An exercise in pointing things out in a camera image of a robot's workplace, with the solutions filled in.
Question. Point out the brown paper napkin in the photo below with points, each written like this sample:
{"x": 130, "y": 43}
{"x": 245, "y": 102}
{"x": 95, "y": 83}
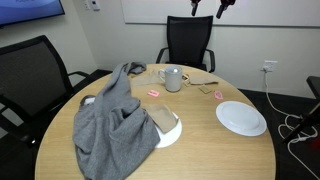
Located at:
{"x": 201, "y": 79}
{"x": 163, "y": 118}

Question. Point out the black armchair with solid backrest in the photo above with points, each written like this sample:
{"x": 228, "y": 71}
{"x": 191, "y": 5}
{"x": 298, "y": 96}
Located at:
{"x": 189, "y": 40}

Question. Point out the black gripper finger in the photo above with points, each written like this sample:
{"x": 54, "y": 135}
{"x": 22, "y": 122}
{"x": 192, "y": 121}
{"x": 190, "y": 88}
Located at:
{"x": 194, "y": 6}
{"x": 224, "y": 6}

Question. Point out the wall mounted display screen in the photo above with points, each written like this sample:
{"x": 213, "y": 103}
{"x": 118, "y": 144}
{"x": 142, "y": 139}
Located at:
{"x": 26, "y": 8}

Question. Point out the white wall power outlet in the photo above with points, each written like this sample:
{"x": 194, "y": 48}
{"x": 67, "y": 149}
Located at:
{"x": 269, "y": 65}

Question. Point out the pink sugar packet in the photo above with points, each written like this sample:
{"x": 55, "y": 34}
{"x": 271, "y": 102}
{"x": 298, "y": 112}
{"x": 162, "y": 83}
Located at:
{"x": 153, "y": 93}
{"x": 218, "y": 95}

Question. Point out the white marker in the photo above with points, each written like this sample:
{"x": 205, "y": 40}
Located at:
{"x": 173, "y": 70}

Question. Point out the black mesh office chair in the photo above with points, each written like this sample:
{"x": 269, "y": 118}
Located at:
{"x": 30, "y": 80}

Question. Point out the white plate with napkin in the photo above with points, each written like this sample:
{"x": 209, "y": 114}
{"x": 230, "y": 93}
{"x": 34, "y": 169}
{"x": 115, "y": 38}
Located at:
{"x": 170, "y": 135}

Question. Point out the black equipment stand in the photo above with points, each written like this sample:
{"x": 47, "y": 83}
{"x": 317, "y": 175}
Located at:
{"x": 311, "y": 116}

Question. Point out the brown sugar packet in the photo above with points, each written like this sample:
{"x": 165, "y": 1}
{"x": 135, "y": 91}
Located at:
{"x": 205, "y": 89}

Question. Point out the white ceramic mug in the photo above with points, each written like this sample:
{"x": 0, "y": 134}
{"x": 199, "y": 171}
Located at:
{"x": 173, "y": 81}

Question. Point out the white wall whiteboard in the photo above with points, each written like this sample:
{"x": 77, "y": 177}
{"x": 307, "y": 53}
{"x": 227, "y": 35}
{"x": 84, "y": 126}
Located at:
{"x": 266, "y": 11}

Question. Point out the white wall thermostat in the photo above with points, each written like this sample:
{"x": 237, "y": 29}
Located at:
{"x": 95, "y": 4}

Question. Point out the large white round plate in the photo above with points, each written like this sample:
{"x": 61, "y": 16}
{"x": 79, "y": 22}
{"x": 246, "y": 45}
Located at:
{"x": 240, "y": 118}

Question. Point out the grey knit sweater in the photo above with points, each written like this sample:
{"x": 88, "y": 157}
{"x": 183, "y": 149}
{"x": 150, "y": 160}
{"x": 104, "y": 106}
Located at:
{"x": 113, "y": 133}

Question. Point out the small brown paper tag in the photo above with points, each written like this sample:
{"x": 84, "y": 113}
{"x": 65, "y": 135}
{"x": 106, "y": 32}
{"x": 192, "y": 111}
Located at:
{"x": 186, "y": 80}

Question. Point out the white wall switch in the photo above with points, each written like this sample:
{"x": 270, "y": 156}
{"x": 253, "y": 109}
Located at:
{"x": 87, "y": 4}

